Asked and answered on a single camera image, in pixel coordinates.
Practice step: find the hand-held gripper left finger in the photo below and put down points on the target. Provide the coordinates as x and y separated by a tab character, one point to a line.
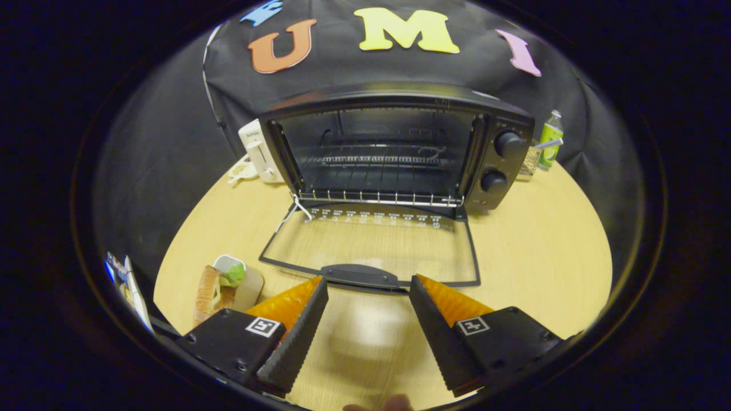
297	342

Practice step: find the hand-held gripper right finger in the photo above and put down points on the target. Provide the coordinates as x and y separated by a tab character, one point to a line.
440	342

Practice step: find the toast sandwich with lettuce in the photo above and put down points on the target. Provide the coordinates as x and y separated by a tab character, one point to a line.
207	291

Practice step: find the black toaster oven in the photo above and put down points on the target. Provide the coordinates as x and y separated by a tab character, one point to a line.
508	120

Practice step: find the white pop-up toaster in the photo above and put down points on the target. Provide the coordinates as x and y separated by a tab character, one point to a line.
257	148

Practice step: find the small white plate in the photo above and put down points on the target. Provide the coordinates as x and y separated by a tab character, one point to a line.
251	288

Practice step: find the colourful printed papers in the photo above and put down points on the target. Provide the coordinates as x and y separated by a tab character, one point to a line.
128	282

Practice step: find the small white dish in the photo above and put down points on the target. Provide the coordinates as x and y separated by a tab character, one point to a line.
240	171

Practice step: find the clear drinking glass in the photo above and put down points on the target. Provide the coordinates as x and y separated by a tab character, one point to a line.
530	161

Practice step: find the green label drink bottle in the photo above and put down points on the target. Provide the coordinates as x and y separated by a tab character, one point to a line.
550	140

